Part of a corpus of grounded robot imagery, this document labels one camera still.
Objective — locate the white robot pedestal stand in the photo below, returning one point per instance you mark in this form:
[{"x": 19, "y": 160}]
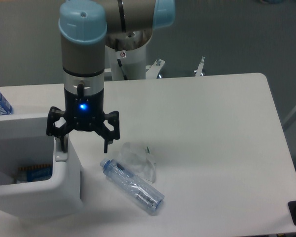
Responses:
[{"x": 127, "y": 54}]

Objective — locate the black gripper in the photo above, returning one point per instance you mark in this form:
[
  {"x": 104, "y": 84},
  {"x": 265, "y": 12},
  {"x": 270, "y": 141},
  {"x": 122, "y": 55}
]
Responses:
[{"x": 84, "y": 111}]

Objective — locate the crumpled clear plastic wrapper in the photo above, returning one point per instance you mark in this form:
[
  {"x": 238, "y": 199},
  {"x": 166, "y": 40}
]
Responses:
[{"x": 137, "y": 158}]

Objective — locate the white push-lid trash can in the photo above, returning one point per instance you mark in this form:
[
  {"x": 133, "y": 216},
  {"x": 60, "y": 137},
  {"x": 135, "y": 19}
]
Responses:
[{"x": 24, "y": 143}]

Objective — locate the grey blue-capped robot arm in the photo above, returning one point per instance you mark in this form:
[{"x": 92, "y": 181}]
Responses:
[{"x": 84, "y": 26}]

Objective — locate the clear blue plastic bottle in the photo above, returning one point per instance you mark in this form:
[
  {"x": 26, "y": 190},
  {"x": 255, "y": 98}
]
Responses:
[{"x": 144, "y": 195}]

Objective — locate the blue wrapper inside bin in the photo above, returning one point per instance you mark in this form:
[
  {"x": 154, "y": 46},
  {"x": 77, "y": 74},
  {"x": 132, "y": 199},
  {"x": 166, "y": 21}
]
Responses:
[{"x": 34, "y": 173}]

